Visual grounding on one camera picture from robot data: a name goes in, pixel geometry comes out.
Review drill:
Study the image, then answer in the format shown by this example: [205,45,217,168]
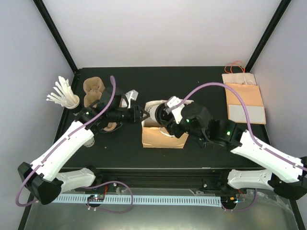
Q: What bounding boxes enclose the brown paper bag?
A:
[225,83,266,125]
[142,100,189,149]

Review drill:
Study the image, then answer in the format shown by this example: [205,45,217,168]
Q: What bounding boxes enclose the small brown cup carrier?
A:
[102,123,117,132]

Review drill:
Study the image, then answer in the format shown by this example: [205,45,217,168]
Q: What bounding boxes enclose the brown cup carrier stack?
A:
[83,77,105,107]

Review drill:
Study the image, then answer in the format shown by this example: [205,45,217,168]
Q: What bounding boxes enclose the stack of paper cups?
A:
[83,137,95,148]

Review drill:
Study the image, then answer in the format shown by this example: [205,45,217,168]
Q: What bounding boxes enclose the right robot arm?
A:
[155,102,307,200]

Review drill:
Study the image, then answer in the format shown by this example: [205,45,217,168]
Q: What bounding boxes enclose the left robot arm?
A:
[18,87,149,205]

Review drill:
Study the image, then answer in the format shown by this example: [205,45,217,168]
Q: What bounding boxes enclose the cup of white stirrers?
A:
[46,76,80,109]

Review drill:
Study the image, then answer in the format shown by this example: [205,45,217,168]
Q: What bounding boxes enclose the flat brown paper bag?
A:
[225,83,266,125]

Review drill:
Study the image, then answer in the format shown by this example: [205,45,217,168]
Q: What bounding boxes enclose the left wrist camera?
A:
[121,90,139,108]

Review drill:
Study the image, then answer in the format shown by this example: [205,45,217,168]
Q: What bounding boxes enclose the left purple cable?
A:
[15,75,117,207]

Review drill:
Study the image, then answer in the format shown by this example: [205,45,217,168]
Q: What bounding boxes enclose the purple cable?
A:
[15,75,117,207]
[167,82,307,173]

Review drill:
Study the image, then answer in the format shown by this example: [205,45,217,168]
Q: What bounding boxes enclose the orange bag handle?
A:
[224,60,246,74]

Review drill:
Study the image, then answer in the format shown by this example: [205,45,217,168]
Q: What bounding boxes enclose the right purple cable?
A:
[167,82,307,173]

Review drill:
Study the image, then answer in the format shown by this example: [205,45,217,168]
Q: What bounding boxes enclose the light blue cable duct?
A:
[53,194,222,207]

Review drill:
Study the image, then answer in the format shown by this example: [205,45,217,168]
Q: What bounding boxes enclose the right black frame post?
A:
[245,0,291,72]

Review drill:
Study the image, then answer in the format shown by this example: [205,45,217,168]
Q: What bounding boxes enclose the black frame post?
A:
[33,0,78,74]
[245,0,291,72]

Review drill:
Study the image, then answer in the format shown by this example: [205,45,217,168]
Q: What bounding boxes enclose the left black frame post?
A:
[33,0,78,74]

